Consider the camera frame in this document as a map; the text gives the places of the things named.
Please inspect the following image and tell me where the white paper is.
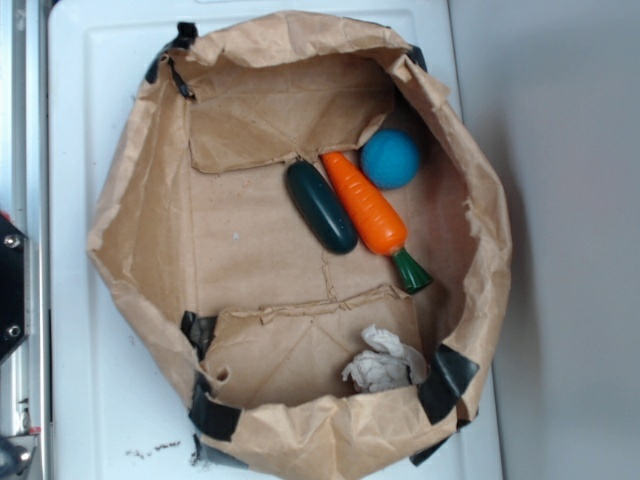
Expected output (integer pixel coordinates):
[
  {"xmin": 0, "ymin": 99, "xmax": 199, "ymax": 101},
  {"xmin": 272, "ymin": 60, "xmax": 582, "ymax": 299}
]
[{"xmin": 341, "ymin": 325, "xmax": 428, "ymax": 393}]

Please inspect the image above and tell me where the dark green toy cucumber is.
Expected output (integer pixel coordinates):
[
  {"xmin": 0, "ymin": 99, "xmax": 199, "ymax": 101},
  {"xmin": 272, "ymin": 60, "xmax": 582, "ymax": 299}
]
[{"xmin": 285, "ymin": 160, "xmax": 359, "ymax": 255}]

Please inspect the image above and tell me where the orange toy carrot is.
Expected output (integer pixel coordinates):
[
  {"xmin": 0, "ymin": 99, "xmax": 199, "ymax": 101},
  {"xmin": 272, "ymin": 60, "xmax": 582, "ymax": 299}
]
[{"xmin": 321, "ymin": 152, "xmax": 433, "ymax": 294}]

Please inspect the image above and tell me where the blue ball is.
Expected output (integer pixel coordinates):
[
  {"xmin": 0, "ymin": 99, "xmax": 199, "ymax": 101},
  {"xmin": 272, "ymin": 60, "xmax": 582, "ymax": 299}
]
[{"xmin": 360, "ymin": 129, "xmax": 420, "ymax": 190}]

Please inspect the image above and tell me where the brown paper bag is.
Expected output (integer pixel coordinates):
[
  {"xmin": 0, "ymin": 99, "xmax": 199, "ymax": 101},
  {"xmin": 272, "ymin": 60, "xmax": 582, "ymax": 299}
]
[{"xmin": 87, "ymin": 11, "xmax": 512, "ymax": 479}]

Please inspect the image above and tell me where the metal frame rail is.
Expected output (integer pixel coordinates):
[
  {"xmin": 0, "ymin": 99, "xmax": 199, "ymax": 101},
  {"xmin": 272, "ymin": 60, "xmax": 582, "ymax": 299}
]
[{"xmin": 1, "ymin": 1, "xmax": 54, "ymax": 479}]

